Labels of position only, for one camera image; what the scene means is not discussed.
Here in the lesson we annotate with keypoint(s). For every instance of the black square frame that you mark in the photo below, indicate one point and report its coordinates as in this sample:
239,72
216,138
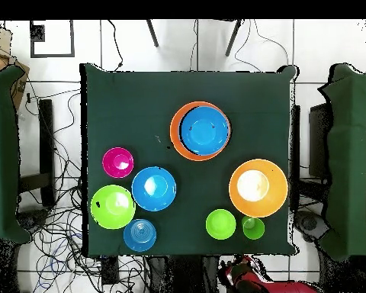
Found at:
36,33

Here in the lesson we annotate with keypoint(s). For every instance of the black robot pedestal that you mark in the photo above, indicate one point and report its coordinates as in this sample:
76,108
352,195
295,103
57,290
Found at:
183,274

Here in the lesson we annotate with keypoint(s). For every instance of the black box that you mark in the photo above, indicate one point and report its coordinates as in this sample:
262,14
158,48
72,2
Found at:
320,137

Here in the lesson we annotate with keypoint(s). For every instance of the large orange plastic bowl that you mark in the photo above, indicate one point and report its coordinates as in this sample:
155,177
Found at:
174,134
274,195

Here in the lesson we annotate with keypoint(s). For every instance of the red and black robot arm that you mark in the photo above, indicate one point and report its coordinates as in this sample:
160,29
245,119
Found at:
286,288

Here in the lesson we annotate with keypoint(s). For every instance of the black floor stand bar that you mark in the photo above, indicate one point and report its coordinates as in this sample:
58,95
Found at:
46,137

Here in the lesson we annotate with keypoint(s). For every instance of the small green plastic bowl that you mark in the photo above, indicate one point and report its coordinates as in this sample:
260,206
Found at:
220,225

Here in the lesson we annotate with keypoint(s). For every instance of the dark green table cloth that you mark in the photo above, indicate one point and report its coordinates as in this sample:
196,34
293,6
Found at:
134,106

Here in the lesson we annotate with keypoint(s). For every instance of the large green plastic bowl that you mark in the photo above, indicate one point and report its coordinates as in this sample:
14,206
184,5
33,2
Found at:
113,215

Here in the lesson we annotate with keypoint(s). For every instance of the green plastic cup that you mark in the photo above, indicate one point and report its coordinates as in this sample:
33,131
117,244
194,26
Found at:
254,231

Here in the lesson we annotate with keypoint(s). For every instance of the small translucent blue bowl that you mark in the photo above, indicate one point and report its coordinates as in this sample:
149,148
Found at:
139,235

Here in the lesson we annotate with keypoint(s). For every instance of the small pink plastic bowl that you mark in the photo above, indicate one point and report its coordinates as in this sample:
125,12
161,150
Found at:
118,161

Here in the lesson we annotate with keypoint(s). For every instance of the black stand base with knob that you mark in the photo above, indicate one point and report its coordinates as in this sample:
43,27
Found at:
33,220

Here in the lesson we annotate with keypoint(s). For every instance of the green cloth covered table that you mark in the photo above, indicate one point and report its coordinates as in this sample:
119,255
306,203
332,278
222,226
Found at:
3,152
353,152

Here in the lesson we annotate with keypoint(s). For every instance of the black tripod leg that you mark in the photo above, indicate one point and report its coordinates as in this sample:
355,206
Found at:
233,38
152,33

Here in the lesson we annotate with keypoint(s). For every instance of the blue plastic bowl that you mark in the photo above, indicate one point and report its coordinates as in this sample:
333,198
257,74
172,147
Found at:
204,131
154,200

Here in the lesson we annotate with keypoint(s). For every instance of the black power strip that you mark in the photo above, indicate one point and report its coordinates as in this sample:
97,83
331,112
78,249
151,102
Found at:
109,271

